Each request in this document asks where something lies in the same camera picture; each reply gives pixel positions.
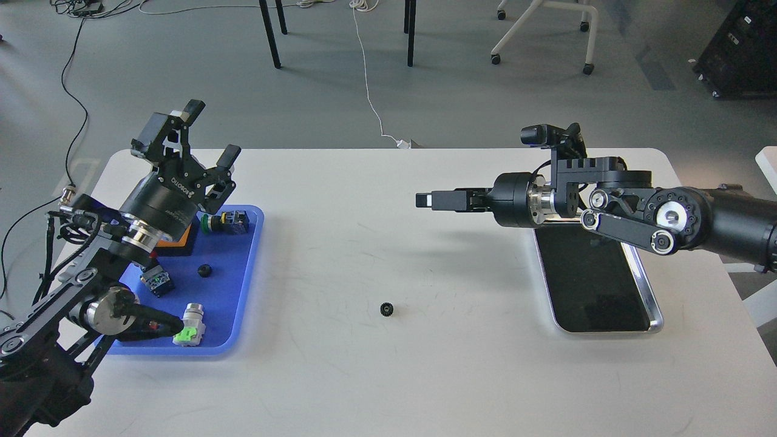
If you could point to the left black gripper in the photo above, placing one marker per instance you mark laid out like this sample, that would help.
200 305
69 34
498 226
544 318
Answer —
180 187

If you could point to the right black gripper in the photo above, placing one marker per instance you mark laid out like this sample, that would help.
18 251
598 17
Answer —
507 200

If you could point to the small black gear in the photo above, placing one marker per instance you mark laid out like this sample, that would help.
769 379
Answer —
386 309

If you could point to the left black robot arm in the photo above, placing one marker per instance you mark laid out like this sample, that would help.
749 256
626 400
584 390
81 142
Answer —
49 355

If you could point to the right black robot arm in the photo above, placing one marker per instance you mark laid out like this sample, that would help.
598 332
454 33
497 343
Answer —
607 198

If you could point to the black knob on tray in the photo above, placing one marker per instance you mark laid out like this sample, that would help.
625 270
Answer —
205 270

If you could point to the blue plastic tray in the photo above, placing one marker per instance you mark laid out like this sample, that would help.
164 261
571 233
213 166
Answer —
222 295

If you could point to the small black contact block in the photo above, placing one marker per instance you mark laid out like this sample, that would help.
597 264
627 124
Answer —
157 280

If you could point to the silver metal tray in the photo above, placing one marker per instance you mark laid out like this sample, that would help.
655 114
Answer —
595 285

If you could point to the green silver push button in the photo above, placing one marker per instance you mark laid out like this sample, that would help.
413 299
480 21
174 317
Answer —
193 327

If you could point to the white object at edge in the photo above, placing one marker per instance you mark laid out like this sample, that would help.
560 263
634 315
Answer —
766 160

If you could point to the black equipment case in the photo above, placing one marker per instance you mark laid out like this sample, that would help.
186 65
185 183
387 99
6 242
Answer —
739 61

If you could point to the yellow black selector switch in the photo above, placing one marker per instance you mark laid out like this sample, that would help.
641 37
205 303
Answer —
233 222

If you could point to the orange button enclosure box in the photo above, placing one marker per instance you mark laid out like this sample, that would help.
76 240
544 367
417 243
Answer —
184 246

